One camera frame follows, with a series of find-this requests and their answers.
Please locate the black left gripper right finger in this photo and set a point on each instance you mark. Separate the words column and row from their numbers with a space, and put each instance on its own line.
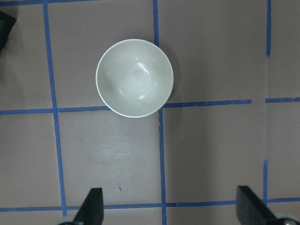
column 250, row 210

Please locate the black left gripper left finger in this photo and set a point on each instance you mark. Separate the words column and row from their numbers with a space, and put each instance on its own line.
column 91, row 211

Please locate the white ceramic bowl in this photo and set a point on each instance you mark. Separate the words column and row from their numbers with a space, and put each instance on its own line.
column 134, row 78

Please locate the black dish rack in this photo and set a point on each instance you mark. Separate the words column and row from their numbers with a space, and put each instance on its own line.
column 6, row 24

